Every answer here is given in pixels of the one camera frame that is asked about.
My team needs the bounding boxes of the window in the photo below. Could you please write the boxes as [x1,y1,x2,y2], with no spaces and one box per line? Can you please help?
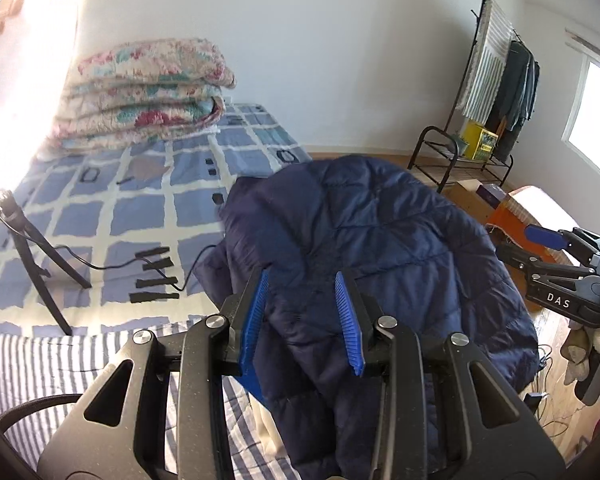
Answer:
[562,30,600,171]

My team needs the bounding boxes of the black metal clothes rack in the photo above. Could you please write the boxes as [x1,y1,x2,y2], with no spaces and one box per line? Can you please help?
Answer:
[406,0,541,195]

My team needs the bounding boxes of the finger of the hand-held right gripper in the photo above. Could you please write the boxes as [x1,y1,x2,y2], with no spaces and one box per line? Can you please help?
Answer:
[495,242,597,281]
[524,224,600,266]

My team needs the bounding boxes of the dark green hanging garment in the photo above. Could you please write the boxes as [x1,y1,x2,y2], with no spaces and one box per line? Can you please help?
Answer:
[486,40,530,160]

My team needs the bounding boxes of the folded floral quilt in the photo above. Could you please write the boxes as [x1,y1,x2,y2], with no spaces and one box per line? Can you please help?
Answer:
[40,37,237,153]

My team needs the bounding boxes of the cardboard box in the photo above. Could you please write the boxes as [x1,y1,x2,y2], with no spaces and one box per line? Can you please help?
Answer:
[442,179,511,223]

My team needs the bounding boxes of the purple box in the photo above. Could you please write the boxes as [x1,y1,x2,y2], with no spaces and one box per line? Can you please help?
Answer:
[475,183,507,206]

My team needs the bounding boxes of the blue denim hanging garment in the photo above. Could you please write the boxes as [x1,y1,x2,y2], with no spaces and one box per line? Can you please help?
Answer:
[521,55,541,122]

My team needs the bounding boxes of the black curved bar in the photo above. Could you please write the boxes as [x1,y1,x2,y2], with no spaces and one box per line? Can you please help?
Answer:
[0,393,84,434]

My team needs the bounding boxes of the black tripod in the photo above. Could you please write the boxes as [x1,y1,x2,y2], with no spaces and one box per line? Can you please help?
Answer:
[0,187,93,336]

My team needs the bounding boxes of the blue checked bed cover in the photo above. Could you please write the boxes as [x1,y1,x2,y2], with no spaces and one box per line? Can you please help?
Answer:
[0,102,313,336]

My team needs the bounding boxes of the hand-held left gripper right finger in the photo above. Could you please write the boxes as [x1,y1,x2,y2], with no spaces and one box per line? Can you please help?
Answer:
[334,271,566,480]

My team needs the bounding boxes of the yellow box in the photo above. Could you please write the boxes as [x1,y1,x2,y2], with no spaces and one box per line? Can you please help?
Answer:
[460,120,500,161]

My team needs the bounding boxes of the person's right hand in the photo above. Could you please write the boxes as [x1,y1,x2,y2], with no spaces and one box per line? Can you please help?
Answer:
[561,327,593,373]

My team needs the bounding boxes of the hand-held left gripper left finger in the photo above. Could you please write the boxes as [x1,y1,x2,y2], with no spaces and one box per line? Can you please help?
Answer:
[37,267,271,480]

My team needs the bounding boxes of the tangled black cables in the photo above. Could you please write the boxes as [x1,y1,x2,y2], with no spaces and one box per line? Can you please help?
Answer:
[522,342,588,456]

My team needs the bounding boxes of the navy puffer jacket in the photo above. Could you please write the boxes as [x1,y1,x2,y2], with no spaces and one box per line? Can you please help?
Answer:
[197,155,541,480]

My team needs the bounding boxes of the striped hanging cloth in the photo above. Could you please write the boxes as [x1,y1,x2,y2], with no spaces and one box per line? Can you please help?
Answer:
[457,0,515,120]

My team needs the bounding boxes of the black tripod cable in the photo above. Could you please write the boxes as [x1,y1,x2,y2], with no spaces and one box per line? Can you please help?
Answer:
[54,244,220,292]

